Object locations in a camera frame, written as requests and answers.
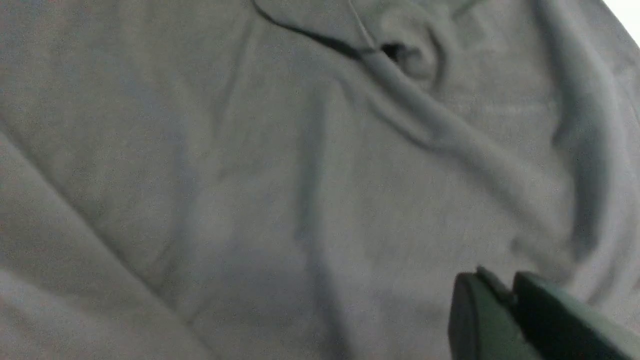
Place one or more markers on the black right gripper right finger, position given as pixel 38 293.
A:
pixel 562 328

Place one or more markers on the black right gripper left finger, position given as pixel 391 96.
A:
pixel 481 324

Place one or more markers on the dark gray long-sleeve top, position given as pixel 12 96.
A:
pixel 303 179

